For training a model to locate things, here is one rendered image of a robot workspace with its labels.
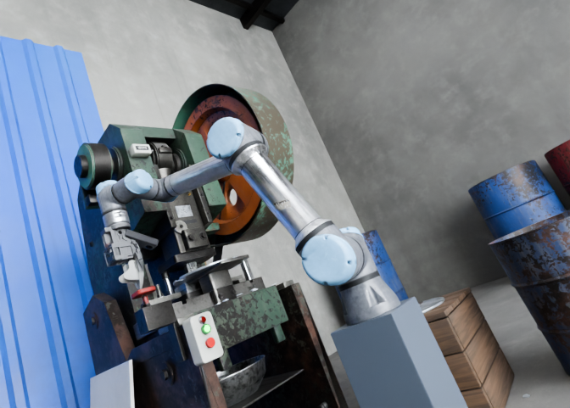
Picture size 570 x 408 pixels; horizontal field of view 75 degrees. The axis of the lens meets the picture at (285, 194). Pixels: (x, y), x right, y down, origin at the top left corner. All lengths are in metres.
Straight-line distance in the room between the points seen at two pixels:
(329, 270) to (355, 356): 0.25
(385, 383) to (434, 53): 3.99
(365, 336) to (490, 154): 3.48
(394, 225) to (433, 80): 1.69
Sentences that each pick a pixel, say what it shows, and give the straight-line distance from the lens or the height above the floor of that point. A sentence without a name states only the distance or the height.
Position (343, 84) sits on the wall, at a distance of 5.11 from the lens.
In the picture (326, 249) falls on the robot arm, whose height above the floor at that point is 0.63.
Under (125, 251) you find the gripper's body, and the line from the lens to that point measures 1.26.
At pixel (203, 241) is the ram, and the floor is 0.91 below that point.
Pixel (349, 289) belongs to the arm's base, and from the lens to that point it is 1.00.
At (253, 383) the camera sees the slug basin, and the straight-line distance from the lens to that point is 1.52.
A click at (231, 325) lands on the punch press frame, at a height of 0.56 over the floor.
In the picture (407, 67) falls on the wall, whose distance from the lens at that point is 4.72.
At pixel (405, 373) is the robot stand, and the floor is 0.32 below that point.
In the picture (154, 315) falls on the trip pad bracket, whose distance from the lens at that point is 1.24.
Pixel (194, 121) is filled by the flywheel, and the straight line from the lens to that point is 2.14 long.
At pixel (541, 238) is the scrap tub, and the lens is 1.42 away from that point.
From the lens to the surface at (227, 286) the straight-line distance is 1.49.
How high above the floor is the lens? 0.56
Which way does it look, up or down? 15 degrees up
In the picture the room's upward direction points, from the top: 22 degrees counter-clockwise
